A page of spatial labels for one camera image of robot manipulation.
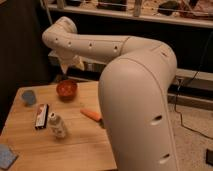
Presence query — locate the blue sponge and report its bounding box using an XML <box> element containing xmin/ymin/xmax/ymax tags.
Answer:
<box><xmin>0</xmin><ymin>144</ymin><xmax>18</xmax><ymax>170</ymax></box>

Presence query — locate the blue cup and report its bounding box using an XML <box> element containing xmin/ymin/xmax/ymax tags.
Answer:
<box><xmin>21</xmin><ymin>90</ymin><xmax>36</xmax><ymax>106</ymax></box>

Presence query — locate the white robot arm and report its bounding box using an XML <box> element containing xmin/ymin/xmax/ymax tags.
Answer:
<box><xmin>42</xmin><ymin>17</ymin><xmax>180</xmax><ymax>171</ymax></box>

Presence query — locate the white wall shelf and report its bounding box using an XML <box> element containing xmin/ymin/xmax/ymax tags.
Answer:
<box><xmin>43</xmin><ymin>0</ymin><xmax>213</xmax><ymax>29</ymax></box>

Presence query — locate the wooden table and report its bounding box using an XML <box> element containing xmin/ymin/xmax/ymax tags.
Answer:
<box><xmin>0</xmin><ymin>82</ymin><xmax>116</xmax><ymax>171</ymax></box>

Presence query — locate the orange ceramic bowl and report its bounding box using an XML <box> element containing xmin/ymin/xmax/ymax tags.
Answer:
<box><xmin>56</xmin><ymin>79</ymin><xmax>78</xmax><ymax>99</ymax></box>

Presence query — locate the white plastic bottle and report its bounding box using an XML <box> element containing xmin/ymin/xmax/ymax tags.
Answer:
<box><xmin>48</xmin><ymin>112</ymin><xmax>67</xmax><ymax>138</ymax></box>

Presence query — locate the orange toy carrot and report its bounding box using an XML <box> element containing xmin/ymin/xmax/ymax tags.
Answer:
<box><xmin>80</xmin><ymin>109</ymin><xmax>102</xmax><ymax>122</ymax></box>

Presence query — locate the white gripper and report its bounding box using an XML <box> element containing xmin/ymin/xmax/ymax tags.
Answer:
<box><xmin>57</xmin><ymin>51</ymin><xmax>85</xmax><ymax>74</ymax></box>

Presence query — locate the metal lamp pole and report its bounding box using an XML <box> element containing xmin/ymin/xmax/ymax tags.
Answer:
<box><xmin>43</xmin><ymin>0</ymin><xmax>53</xmax><ymax>25</ymax></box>

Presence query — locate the black cable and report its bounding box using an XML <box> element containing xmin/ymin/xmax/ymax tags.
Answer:
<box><xmin>173</xmin><ymin>29</ymin><xmax>213</xmax><ymax>141</ymax></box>

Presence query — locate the red and black box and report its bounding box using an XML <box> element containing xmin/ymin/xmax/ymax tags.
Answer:
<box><xmin>35</xmin><ymin>104</ymin><xmax>49</xmax><ymax>129</ymax></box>

